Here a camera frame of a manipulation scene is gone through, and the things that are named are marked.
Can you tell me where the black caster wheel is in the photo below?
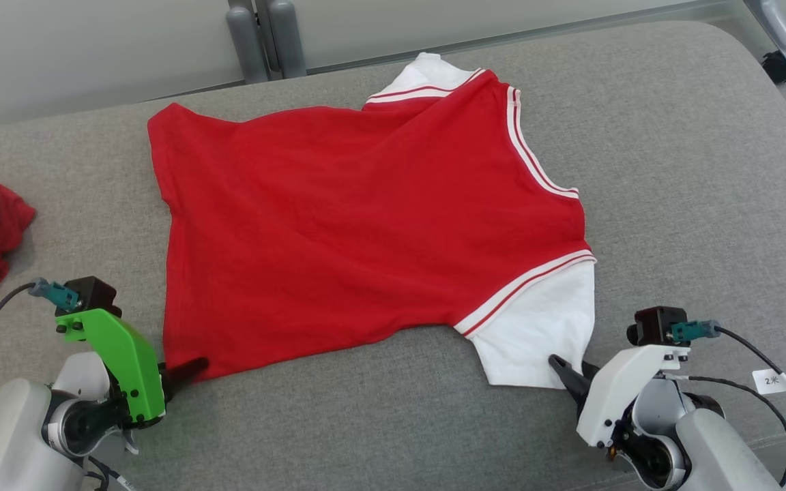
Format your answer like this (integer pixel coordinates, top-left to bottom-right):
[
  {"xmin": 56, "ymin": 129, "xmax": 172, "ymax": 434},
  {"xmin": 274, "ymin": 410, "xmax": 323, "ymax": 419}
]
[{"xmin": 761, "ymin": 51, "xmax": 786, "ymax": 85}]

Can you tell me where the red white sleeved t-shirt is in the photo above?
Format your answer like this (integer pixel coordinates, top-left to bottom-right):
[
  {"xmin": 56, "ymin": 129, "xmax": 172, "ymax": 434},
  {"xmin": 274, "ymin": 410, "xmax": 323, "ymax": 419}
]
[{"xmin": 147, "ymin": 53, "xmax": 597, "ymax": 389}]

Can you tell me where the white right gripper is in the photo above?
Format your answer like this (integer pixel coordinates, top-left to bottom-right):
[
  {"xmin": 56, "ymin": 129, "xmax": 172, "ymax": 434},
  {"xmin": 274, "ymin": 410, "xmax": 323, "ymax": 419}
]
[{"xmin": 548, "ymin": 344, "xmax": 691, "ymax": 449}]

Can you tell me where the grey partition leg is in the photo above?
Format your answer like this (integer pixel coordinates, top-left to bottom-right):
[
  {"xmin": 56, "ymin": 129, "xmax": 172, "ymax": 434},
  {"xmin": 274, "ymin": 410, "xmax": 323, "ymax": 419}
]
[{"xmin": 744, "ymin": 0, "xmax": 786, "ymax": 69}]

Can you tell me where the white printed cable tag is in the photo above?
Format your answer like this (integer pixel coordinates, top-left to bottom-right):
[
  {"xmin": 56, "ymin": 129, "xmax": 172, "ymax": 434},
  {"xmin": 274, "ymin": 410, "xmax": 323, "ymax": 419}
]
[{"xmin": 753, "ymin": 368, "xmax": 786, "ymax": 396}]

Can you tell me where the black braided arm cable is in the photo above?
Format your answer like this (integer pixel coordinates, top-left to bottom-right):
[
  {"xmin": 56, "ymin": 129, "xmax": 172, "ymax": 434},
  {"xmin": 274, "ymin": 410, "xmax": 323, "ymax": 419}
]
[{"xmin": 86, "ymin": 456, "xmax": 138, "ymax": 491}]

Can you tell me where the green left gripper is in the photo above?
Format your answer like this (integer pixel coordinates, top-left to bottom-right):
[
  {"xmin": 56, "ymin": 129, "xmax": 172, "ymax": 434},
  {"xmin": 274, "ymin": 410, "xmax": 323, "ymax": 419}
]
[{"xmin": 55, "ymin": 308, "xmax": 209, "ymax": 430}]

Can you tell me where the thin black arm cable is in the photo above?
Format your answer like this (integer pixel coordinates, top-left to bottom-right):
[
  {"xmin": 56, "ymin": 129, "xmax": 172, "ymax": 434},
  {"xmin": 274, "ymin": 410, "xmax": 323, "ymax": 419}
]
[{"xmin": 663, "ymin": 374, "xmax": 786, "ymax": 486}]

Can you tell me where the grey double partition post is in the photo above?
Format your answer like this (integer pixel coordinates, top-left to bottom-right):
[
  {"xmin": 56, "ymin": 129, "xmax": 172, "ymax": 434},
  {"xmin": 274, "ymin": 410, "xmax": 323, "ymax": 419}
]
[{"xmin": 226, "ymin": 0, "xmax": 307, "ymax": 84}]

